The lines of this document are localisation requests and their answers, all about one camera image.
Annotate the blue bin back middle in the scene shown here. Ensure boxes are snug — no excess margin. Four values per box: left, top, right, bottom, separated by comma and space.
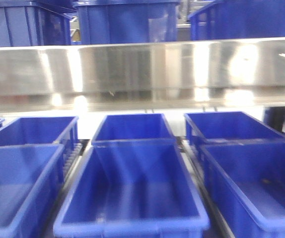
91, 114, 175, 146

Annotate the dark blue bin lower middle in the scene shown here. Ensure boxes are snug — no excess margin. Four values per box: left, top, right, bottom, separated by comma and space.
53, 142, 210, 238

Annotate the dark blue bin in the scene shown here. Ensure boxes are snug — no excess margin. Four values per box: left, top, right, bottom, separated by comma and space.
202, 142, 285, 238
0, 0, 74, 47
0, 144, 64, 238
53, 142, 210, 238

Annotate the blue bin back right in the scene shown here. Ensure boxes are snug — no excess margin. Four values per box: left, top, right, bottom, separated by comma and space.
184, 111, 285, 151

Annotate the blue bin back left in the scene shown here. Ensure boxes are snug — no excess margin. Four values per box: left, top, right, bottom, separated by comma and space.
0, 117, 78, 156

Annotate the blue bin upper right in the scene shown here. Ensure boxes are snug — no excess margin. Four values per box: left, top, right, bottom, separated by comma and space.
188, 0, 285, 41

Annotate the dark blue bin lower right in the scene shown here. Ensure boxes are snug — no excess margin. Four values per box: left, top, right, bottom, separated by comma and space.
202, 142, 285, 238

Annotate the dark blue bin lower left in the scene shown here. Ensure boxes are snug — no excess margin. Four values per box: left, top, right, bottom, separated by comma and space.
0, 144, 64, 238

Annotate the dark blue bin upper left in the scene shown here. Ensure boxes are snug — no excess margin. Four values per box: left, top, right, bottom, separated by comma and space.
0, 0, 74, 47

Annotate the stainless steel shelf rail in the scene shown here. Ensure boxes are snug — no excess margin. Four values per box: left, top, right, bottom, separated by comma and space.
0, 38, 285, 114

